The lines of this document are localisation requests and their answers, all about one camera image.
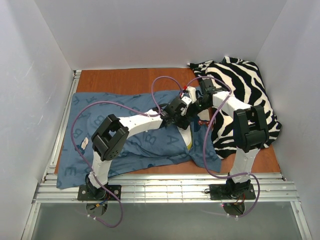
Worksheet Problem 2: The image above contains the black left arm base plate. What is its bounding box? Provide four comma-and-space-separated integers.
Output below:
77, 184, 122, 202

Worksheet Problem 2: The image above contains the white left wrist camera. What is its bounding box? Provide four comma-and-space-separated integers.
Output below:
181, 96, 193, 116

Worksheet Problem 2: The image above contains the zebra print blanket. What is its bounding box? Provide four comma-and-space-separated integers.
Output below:
187, 56, 282, 159

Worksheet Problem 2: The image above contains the blue letter print pillowcase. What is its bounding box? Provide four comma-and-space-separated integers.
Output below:
56, 90, 222, 189

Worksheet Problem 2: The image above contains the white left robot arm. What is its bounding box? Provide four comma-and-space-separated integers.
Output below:
85, 96, 193, 200

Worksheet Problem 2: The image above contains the white pillow with yellow edge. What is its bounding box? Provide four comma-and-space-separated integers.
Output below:
179, 125, 193, 151

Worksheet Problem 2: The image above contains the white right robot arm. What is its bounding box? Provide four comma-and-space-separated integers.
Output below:
195, 77, 269, 200

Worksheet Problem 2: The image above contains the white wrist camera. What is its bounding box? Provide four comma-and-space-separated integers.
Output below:
183, 86, 197, 103
181, 96, 193, 116

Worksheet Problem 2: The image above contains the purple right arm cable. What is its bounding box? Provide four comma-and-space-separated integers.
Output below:
184, 76, 262, 219

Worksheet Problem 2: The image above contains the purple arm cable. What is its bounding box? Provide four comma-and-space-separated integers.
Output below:
184, 76, 262, 219
70, 76, 183, 228

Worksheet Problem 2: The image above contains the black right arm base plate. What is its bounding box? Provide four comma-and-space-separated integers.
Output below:
208, 184, 256, 200

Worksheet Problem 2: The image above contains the aluminium mounting rail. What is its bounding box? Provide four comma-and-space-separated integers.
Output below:
33, 173, 300, 204

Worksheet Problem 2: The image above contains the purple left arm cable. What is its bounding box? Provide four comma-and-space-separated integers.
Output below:
70, 76, 183, 228

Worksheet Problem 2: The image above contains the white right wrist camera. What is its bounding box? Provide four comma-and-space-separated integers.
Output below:
183, 86, 197, 103

